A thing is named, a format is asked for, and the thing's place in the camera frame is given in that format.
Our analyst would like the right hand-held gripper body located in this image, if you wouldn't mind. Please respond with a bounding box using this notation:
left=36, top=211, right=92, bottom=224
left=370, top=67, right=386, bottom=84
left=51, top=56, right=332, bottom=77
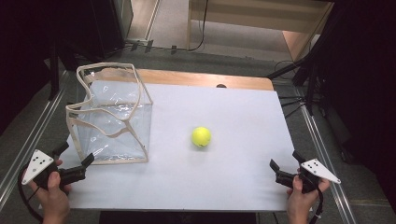
left=274, top=158, right=342, bottom=194

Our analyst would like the light wooden furniture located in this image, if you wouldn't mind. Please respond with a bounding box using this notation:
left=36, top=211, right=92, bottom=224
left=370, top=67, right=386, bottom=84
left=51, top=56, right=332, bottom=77
left=186, top=0, right=334, bottom=62

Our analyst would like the dark curtain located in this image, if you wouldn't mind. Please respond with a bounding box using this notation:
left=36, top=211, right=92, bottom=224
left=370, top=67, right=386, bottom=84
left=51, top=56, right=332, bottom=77
left=0, top=0, right=60, bottom=135
left=306, top=0, right=396, bottom=216

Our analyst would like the black tripod stand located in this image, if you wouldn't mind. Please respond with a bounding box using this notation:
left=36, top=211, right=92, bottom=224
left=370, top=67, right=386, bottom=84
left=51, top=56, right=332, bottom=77
left=265, top=55, right=321, bottom=119

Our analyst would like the yellow tennis ball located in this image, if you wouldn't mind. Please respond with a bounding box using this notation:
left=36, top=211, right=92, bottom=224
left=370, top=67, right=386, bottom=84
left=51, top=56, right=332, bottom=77
left=191, top=126, right=213, bottom=148

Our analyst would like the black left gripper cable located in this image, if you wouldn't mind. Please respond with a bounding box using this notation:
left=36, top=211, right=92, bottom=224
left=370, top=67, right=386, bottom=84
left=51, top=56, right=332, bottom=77
left=17, top=169, right=44, bottom=223

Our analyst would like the metal floor rail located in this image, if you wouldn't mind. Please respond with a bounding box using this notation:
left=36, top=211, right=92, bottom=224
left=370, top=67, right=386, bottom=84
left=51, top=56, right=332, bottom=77
left=295, top=88, right=358, bottom=224
left=0, top=72, right=70, bottom=203

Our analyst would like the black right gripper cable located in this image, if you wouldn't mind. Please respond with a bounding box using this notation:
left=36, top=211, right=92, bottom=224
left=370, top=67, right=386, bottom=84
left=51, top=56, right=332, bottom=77
left=307, top=186, right=325, bottom=224

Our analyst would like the person's dark clothing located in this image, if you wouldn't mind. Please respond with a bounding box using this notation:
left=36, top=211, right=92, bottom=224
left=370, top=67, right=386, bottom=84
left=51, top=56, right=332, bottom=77
left=98, top=211, right=258, bottom=224

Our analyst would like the white table sheet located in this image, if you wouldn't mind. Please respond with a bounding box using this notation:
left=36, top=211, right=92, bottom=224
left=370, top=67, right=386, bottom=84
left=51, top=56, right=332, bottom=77
left=38, top=79, right=301, bottom=213

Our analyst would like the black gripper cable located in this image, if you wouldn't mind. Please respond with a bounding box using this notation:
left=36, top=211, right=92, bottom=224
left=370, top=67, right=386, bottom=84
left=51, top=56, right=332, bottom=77
left=17, top=169, right=44, bottom=223
left=307, top=186, right=325, bottom=224

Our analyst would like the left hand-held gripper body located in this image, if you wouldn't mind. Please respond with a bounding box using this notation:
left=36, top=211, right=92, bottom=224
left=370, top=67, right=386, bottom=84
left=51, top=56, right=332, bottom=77
left=21, top=148, right=88, bottom=191

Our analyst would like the black cabinet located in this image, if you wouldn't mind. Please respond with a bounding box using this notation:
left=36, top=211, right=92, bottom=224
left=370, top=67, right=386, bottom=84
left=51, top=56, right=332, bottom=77
left=57, top=0, right=126, bottom=63

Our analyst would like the black upright post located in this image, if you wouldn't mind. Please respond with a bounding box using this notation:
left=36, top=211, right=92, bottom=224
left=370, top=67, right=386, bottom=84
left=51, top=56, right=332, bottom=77
left=48, top=38, right=61, bottom=101

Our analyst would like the thin black floor cable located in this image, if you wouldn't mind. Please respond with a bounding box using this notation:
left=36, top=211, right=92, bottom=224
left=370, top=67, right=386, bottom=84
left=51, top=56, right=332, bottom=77
left=124, top=0, right=210, bottom=53

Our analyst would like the clear plastic bag beige trim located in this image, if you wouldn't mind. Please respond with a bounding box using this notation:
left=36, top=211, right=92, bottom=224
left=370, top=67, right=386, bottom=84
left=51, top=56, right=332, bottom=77
left=64, top=62, right=154, bottom=165

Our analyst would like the wooden table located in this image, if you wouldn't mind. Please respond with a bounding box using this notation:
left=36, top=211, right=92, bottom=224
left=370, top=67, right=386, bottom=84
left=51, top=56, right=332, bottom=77
left=83, top=67, right=276, bottom=92

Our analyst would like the person's right hand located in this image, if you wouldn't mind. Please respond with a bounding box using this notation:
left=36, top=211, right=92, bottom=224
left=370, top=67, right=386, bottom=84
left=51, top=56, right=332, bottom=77
left=286, top=169, right=331, bottom=224

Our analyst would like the person's left hand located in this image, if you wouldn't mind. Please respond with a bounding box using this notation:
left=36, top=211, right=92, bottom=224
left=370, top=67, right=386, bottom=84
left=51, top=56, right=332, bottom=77
left=27, top=159, right=73, bottom=224

